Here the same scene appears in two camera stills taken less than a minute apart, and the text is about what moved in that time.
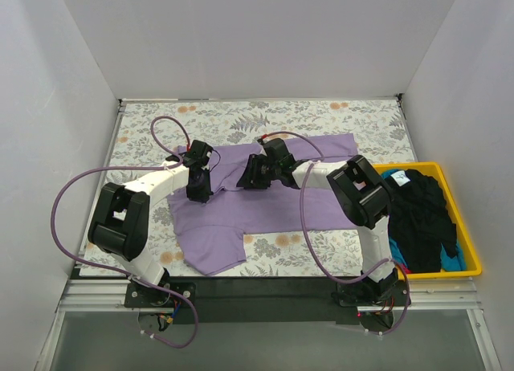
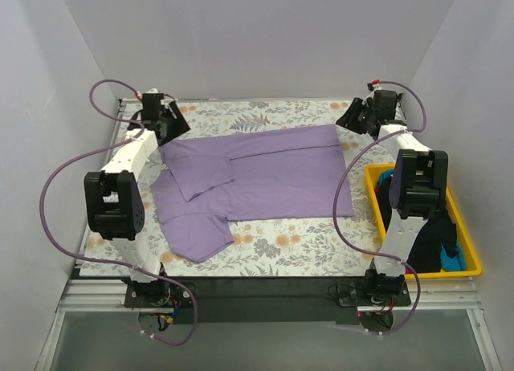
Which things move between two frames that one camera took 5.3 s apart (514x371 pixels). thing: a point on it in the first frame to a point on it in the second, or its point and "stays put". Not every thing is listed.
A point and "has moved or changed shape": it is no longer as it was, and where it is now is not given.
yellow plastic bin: x=472 y=265 stays put
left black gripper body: x=199 y=185 to x=169 y=120
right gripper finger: x=256 y=174 to x=356 y=117
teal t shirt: x=449 y=262 stays put
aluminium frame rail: x=83 y=293 stays put
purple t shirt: x=210 y=234 has moved or changed shape
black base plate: x=288 y=301 stays put
